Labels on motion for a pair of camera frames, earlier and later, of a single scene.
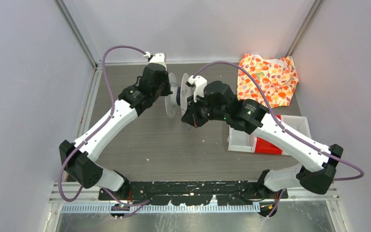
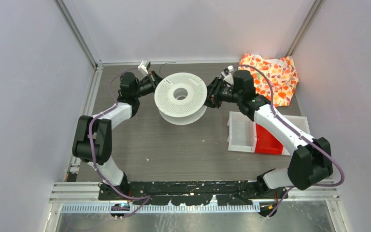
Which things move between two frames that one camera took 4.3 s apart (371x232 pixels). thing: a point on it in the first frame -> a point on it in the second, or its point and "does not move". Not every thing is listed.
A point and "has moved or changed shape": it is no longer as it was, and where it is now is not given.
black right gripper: [191, 116] -> [213, 90]
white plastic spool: [171, 101] has moved or changed shape
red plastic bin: [263, 146] does not move
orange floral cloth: [276, 79] does not move
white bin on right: [300, 123] does not move
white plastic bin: [240, 141] does not move
